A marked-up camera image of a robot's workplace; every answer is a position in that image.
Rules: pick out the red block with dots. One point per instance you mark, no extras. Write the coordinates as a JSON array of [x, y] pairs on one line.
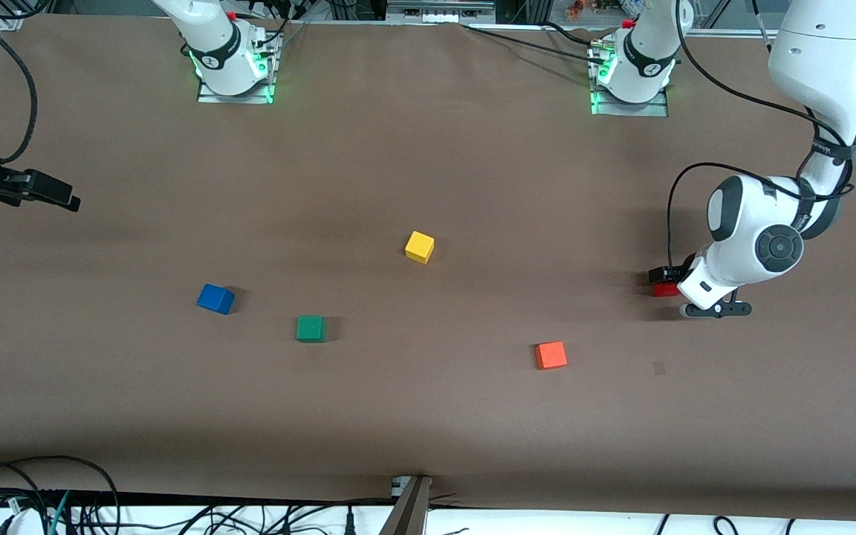
[[667, 290]]

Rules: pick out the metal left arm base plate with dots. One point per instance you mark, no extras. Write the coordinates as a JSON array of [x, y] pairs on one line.
[[632, 109]]

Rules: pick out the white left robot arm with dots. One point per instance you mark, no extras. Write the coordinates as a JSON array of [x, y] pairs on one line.
[[755, 223]]

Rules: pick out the brown table cover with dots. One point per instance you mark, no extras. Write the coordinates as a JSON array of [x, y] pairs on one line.
[[428, 416]]

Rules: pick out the grey power strip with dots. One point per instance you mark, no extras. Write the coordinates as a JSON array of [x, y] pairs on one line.
[[439, 11]]

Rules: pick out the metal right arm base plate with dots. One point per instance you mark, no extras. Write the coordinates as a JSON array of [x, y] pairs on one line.
[[209, 95]]

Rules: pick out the blue block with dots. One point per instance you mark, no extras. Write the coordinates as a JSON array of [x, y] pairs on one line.
[[215, 299]]

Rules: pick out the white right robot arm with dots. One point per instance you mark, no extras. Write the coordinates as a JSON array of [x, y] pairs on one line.
[[220, 59]]

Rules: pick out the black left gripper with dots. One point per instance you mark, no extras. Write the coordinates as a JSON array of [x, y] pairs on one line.
[[684, 268]]

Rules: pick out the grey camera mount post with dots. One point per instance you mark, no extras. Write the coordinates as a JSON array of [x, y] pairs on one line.
[[409, 513]]

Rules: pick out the green block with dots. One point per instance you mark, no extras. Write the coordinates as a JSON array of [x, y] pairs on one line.
[[310, 328]]

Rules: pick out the orange block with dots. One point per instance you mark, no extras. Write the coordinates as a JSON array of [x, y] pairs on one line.
[[550, 355]]

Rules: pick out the yellow block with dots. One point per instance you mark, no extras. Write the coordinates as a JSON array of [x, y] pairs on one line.
[[419, 247]]

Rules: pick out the aluminium frame corner bracket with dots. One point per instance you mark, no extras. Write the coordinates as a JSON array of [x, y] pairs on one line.
[[10, 20]]

